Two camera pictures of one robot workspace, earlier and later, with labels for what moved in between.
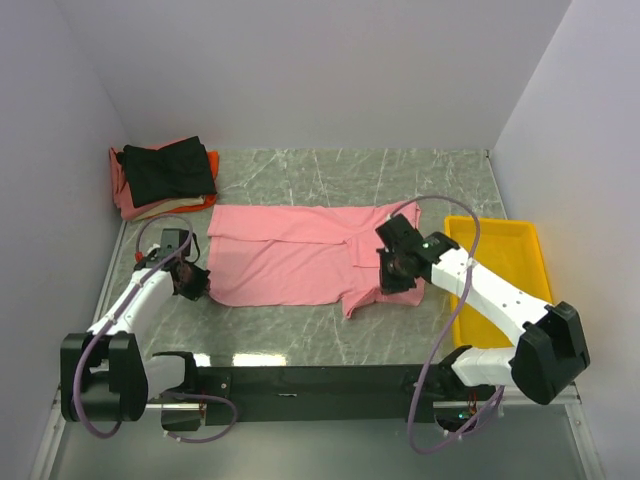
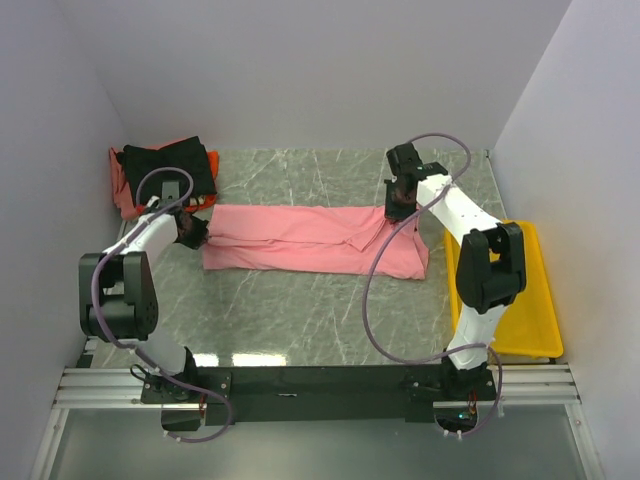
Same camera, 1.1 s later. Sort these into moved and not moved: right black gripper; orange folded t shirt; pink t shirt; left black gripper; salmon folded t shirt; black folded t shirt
Moved: right black gripper; pink t shirt; left black gripper
Not moved: orange folded t shirt; black folded t shirt; salmon folded t shirt
